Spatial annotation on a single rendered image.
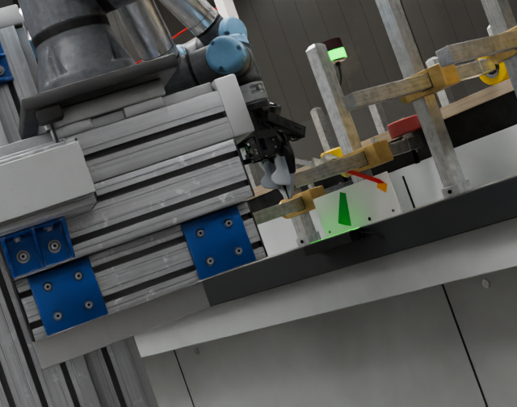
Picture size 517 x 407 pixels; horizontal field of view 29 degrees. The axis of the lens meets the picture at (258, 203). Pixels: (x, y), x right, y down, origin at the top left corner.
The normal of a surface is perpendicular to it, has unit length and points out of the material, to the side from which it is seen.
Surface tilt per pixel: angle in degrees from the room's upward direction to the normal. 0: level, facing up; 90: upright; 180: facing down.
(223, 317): 90
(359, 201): 90
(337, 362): 90
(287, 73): 90
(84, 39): 73
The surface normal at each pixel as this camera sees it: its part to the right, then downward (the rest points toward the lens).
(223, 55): -0.15, 0.00
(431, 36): 0.25, -0.12
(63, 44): -0.24, -0.27
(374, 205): -0.73, 0.24
